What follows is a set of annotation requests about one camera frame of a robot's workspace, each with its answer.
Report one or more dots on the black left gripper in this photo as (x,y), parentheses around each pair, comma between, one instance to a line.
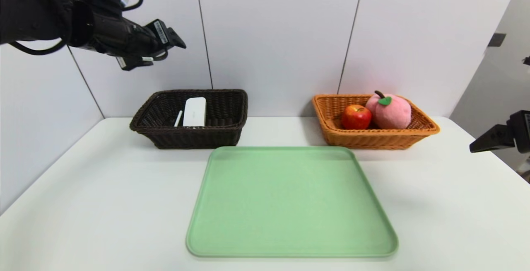
(162,33)

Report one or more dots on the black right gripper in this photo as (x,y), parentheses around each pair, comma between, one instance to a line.
(522,127)

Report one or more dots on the white marker pen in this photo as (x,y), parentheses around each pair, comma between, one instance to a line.
(178,119)

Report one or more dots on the white whiteboard eraser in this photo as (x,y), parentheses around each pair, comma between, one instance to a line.
(194,112)

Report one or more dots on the pink plush peach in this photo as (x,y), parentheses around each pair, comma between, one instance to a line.
(391,113)

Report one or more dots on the red apple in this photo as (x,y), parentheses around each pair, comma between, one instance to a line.
(356,117)

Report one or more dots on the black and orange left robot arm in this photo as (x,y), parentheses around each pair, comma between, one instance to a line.
(54,18)

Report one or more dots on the orange wicker basket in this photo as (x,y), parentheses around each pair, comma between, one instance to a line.
(393,138)

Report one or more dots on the dark brown wicker basket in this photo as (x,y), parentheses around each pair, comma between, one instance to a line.
(223,134)

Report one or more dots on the light green plastic tray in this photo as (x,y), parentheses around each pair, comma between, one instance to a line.
(290,204)

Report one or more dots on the dark wall plate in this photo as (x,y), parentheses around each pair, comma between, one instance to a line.
(496,40)

